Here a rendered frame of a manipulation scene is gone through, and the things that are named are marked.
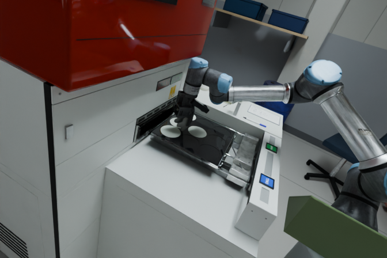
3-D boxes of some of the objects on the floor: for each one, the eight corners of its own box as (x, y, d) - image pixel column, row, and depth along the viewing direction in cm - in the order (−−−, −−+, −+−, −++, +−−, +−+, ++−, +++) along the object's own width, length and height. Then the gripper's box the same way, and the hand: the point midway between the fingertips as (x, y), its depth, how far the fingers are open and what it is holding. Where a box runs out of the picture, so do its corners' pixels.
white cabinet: (94, 271, 119) (105, 167, 82) (173, 173, 201) (196, 99, 164) (193, 346, 104) (261, 262, 66) (234, 207, 186) (275, 133, 149)
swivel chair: (354, 184, 270) (421, 110, 218) (361, 217, 219) (450, 131, 167) (303, 157, 294) (352, 84, 242) (299, 181, 243) (360, 96, 191)
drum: (277, 132, 342) (302, 90, 306) (272, 145, 299) (299, 98, 263) (249, 118, 359) (268, 76, 323) (240, 129, 316) (261, 82, 280)
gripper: (176, 87, 94) (167, 125, 104) (183, 96, 87) (173, 136, 97) (193, 88, 98) (182, 125, 108) (201, 97, 91) (189, 135, 101)
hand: (183, 128), depth 103 cm, fingers closed
